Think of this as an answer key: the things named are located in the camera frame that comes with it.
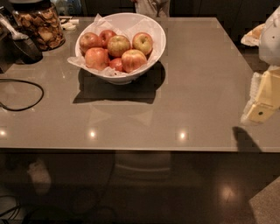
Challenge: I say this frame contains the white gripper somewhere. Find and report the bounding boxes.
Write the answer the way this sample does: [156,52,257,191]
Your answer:
[241,6,280,125]

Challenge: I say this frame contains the back right yellow-red apple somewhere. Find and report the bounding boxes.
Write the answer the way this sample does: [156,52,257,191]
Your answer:
[132,32,153,55]

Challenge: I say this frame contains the yellow-red apple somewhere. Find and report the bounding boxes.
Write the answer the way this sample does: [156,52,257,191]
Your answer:
[132,32,153,55]
[107,35,130,58]

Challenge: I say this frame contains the white paper bowl liner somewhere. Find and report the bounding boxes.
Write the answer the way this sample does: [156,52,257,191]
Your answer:
[66,13,165,78]

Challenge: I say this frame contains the white ceramic bowl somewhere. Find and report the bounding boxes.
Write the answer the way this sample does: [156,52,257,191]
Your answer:
[74,12,167,86]

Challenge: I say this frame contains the small front red apple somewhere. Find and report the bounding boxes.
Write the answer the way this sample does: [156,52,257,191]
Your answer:
[109,58,123,72]

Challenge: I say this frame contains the centre yellow-red apple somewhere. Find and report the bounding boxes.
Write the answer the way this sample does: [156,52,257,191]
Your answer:
[107,35,130,58]

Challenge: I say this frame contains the back middle red apple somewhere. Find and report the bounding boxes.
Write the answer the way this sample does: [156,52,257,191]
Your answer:
[99,30,116,48]

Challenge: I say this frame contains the front left red apple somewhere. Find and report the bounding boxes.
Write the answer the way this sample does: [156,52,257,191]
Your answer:
[85,47,109,71]

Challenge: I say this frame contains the back left red apple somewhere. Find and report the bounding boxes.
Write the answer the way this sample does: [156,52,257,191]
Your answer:
[79,32,102,53]

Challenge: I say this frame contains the small white items behind bowl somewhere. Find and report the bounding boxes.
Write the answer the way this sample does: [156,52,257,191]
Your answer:
[59,17,80,31]

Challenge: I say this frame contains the glass jar of dried chips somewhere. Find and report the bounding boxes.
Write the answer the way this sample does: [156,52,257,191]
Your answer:
[9,0,65,51]

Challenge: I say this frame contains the black cable on table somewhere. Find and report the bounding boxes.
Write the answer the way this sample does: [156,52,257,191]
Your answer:
[0,78,45,112]

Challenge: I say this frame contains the black appliance with silver handle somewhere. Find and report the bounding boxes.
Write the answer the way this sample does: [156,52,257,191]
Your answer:
[0,5,43,74]

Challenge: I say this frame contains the black cables on floor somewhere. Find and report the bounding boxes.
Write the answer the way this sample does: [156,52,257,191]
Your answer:
[0,195,117,224]

